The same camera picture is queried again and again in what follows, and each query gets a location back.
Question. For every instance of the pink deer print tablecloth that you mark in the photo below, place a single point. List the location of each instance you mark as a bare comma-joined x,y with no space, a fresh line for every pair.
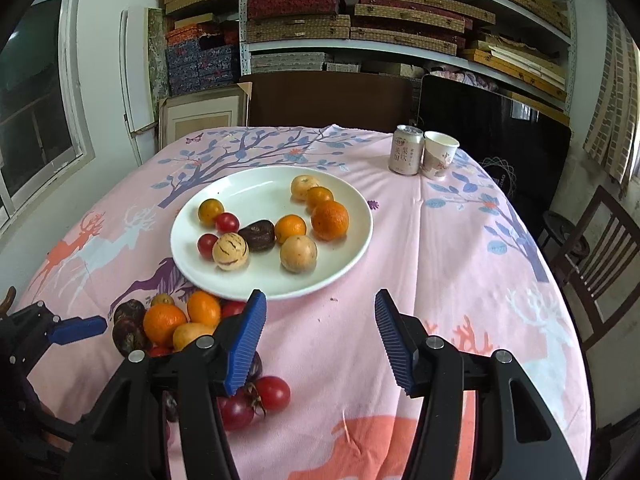
325,350

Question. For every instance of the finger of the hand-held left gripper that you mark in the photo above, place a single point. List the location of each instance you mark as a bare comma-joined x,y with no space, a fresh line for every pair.
77,330

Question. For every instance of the brick pattern curtain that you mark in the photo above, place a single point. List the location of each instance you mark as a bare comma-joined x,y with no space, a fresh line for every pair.
612,110

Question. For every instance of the yellow cherry tomato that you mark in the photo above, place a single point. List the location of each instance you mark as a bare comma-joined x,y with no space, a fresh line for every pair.
210,210
162,301

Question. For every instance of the white paper cup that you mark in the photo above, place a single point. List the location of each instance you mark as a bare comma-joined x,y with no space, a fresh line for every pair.
439,157

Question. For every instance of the pale yellow round fruit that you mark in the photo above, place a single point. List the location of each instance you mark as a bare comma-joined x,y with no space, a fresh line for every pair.
303,186

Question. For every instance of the orange mandarin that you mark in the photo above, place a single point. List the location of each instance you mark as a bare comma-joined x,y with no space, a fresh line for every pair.
164,323
330,220

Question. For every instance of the white framed window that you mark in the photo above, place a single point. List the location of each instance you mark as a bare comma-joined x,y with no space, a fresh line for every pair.
35,85

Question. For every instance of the orange cherry tomato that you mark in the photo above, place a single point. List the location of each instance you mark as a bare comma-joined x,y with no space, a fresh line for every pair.
203,308
320,197
290,228

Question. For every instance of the white plate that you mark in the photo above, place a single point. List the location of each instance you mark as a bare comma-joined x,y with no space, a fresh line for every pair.
270,195

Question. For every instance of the dark red tomato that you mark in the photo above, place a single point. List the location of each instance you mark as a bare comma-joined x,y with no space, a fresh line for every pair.
232,308
237,410

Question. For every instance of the pink cloth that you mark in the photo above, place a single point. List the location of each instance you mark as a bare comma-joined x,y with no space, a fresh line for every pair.
470,78

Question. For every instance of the orange patterned box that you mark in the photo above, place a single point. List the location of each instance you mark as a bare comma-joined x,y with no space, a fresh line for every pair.
185,36

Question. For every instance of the brown board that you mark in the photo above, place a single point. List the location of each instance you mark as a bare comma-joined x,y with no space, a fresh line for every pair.
325,100

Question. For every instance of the stack of blue patterned boxes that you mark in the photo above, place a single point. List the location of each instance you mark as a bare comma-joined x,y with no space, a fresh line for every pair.
200,70

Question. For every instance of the black round stool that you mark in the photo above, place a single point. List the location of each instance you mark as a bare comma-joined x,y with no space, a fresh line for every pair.
562,232

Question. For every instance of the stack of tan woven boxes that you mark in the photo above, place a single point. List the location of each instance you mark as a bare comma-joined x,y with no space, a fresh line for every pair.
300,30

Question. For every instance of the dark wooden chair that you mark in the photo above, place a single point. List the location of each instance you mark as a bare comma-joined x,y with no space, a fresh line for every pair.
602,195

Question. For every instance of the mottled grey board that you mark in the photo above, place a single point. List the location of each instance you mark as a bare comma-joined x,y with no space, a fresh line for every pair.
157,55

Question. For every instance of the grey woven flat box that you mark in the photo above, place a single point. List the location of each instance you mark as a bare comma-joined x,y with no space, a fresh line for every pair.
290,62

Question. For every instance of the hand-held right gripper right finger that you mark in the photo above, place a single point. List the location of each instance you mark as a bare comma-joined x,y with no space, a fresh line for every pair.
395,345

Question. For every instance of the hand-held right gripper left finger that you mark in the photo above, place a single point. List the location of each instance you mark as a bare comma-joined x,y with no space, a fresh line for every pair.
245,345

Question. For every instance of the white board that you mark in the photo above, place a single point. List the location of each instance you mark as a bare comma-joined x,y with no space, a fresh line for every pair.
135,60

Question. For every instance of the pale drink can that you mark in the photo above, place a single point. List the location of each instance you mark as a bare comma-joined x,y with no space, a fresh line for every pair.
405,152

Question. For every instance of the striped yellow pepino melon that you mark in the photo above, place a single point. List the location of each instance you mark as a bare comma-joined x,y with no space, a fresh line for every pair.
230,251

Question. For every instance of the black panel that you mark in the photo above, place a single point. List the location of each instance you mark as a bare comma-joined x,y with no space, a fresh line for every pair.
500,130

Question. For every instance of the small yellow pepino melon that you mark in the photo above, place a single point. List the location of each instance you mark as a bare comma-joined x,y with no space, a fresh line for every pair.
192,335

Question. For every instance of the stack of pale wooden frames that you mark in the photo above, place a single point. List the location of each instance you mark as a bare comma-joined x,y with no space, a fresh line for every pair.
515,67

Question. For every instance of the white metal shelf rack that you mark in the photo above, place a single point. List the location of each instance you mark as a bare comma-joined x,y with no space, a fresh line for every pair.
243,10

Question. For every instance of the beige picture frame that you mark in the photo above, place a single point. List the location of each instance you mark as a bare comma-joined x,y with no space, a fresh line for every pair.
200,120

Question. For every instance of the red cherry tomato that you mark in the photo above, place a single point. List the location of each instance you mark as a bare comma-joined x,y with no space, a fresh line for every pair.
227,221
160,351
272,392
206,245

